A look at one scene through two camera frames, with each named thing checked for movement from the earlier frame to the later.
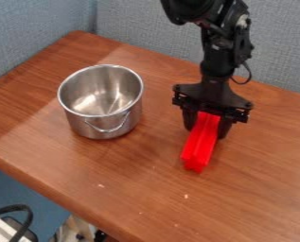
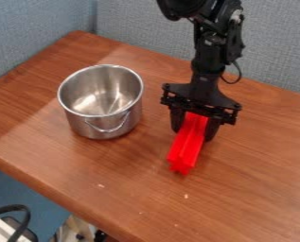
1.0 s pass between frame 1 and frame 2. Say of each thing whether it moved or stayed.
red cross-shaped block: moved
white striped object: stayed
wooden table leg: stayed
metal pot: stayed
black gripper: moved
